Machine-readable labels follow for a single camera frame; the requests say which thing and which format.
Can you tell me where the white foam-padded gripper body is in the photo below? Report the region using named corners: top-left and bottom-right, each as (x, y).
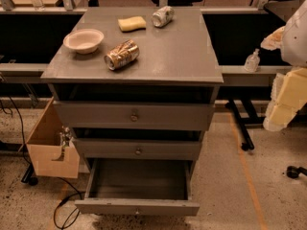
top-left (263, 67), bottom-right (307, 131)

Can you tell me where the grey bottom drawer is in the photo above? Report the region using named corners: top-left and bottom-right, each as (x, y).
top-left (75, 159), bottom-right (200, 216)

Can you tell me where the grey drawer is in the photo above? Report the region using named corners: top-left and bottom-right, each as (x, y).
top-left (53, 101), bottom-right (214, 131)
top-left (73, 138), bottom-right (201, 160)
top-left (75, 159), bottom-right (200, 216)

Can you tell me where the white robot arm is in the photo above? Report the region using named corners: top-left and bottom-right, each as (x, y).
top-left (261, 0), bottom-right (307, 131)

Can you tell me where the grey drawer cabinet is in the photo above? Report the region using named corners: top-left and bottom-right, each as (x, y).
top-left (40, 6), bottom-right (224, 177)

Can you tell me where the grey middle drawer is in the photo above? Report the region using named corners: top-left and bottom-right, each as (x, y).
top-left (73, 138), bottom-right (201, 160)

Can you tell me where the grey top drawer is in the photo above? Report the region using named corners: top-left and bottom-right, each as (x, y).
top-left (53, 101), bottom-right (214, 131)

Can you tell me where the clear sanitizer pump bottle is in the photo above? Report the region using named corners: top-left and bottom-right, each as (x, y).
top-left (244, 49), bottom-right (260, 72)

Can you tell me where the black caster wheel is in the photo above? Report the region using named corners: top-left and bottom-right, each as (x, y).
top-left (286, 166), bottom-right (307, 179)

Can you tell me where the silver soda can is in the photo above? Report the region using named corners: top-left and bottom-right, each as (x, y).
top-left (152, 6), bottom-right (175, 28)

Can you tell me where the gold crushed soda can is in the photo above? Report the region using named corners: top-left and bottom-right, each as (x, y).
top-left (104, 39), bottom-right (140, 71)

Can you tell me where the yellow sponge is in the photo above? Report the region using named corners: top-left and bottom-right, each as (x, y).
top-left (118, 16), bottom-right (146, 32)

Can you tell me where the white paper bowl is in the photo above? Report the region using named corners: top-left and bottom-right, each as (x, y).
top-left (63, 29), bottom-right (105, 55)

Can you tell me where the cardboard box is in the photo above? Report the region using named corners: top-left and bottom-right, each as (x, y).
top-left (26, 99), bottom-right (80, 178)

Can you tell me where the black table leg frame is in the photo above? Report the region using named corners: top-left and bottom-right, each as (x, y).
top-left (225, 99), bottom-right (264, 151)

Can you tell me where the black floor cable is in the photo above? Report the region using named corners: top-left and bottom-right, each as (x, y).
top-left (52, 177), bottom-right (86, 230)

